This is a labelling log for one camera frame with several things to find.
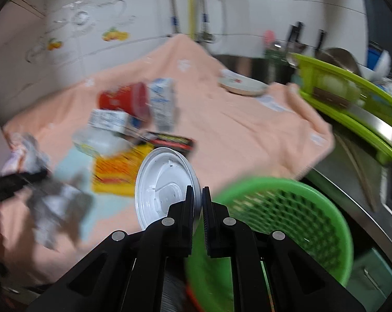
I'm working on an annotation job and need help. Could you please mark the white plastic cup lid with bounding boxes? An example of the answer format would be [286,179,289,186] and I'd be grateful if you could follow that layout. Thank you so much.
[134,147,202,230]

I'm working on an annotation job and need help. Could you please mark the grey paper trash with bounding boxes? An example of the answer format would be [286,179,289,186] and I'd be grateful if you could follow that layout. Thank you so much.
[2,133,91,249]

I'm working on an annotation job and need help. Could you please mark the yellow snack bag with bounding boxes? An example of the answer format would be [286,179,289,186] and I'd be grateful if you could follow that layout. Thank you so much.
[92,143,154,197]

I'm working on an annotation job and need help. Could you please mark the red clear-lidded snack cup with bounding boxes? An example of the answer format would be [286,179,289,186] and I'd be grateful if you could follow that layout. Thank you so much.
[97,82,150,121]

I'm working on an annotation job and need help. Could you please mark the green perforated plastic basket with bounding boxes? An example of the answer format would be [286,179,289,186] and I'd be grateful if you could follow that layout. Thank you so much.
[187,178,353,311]

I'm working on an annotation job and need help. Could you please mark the black red cigarette box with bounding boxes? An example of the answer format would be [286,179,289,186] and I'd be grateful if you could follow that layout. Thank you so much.
[142,132,195,155]

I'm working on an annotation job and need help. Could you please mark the peach flower-print towel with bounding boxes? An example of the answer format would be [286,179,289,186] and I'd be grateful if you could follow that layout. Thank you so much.
[0,35,334,286]

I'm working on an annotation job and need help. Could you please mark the clear plastic bottle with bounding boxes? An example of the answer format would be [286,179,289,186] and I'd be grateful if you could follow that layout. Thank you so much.
[72,126,132,157]

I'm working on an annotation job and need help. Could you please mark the white blue small carton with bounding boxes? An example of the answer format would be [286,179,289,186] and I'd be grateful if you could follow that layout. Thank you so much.
[88,109,142,134]

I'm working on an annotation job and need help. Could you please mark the white blue milk carton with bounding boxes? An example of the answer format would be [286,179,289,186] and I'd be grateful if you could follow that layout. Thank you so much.
[149,78,176,132]

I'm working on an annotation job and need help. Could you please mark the teal cabinet drawer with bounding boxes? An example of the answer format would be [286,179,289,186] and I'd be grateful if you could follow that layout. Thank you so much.
[346,249,392,311]

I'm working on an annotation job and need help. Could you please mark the white ceramic saucer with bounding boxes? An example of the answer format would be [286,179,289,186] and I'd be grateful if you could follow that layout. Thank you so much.
[218,69,268,97]

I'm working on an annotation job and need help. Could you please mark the green glass utensil jar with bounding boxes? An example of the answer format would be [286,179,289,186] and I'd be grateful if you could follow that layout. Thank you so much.
[264,41,291,85]

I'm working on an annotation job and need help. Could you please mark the lime green dish rack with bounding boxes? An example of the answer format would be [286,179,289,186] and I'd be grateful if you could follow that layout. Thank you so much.
[291,54,392,165]

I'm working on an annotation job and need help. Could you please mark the pink brush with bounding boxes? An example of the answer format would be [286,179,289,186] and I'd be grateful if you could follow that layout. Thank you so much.
[263,30,276,48]

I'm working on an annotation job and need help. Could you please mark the steel wok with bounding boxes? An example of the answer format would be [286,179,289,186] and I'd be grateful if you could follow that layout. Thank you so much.
[315,48,362,76]

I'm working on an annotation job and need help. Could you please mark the white ceramic bowl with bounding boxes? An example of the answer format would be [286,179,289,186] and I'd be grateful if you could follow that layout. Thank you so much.
[361,48,391,82]

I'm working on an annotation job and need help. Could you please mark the steel cleaver wooden handle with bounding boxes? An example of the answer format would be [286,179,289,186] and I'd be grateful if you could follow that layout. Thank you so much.
[312,88,392,146]

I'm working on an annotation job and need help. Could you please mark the right braided steel hose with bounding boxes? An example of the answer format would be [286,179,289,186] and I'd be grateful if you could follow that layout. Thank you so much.
[197,0,217,44]

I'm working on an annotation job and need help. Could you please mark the braided steel hose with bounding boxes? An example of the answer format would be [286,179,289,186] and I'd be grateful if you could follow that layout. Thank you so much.
[197,0,217,44]
[166,0,181,35]

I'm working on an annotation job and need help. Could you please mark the left braided steel hose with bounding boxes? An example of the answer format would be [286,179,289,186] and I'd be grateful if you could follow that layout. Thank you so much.
[166,0,181,35]

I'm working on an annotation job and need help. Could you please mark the yellow gas hose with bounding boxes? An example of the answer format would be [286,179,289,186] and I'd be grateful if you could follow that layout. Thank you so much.
[188,0,202,40]

